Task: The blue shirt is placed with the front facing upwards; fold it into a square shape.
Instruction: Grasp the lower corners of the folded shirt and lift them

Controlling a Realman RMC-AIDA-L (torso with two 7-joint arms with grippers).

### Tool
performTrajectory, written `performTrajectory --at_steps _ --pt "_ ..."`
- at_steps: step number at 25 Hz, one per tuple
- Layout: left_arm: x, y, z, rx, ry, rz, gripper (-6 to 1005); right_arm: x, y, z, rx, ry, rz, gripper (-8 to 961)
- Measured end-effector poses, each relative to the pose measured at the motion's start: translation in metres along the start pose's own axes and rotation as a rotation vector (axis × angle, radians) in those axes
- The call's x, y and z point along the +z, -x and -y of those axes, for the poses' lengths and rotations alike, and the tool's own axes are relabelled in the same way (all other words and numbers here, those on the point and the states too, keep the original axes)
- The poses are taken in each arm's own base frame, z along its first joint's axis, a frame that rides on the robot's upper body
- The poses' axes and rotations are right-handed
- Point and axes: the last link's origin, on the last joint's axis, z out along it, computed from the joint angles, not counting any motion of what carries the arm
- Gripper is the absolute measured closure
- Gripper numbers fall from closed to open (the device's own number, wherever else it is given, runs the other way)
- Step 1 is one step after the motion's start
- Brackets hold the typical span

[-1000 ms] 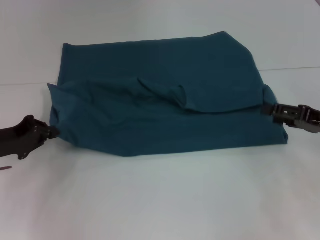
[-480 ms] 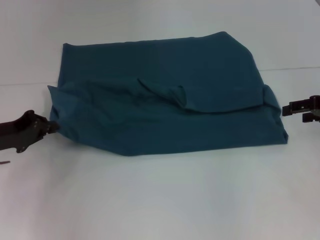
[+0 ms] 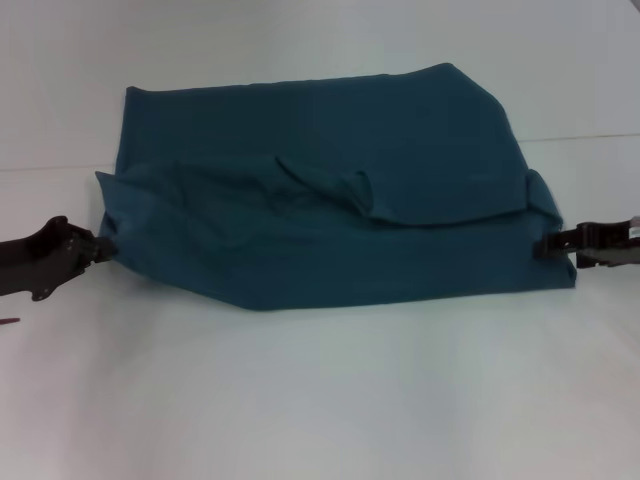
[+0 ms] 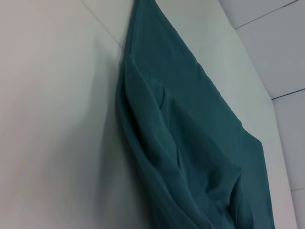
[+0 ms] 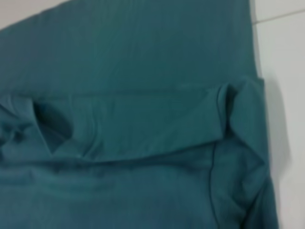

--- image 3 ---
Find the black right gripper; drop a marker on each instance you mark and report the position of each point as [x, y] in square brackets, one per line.
[607, 247]

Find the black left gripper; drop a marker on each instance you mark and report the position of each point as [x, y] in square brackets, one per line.
[35, 255]

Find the blue FREE print T-shirt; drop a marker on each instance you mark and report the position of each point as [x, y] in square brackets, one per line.
[310, 150]

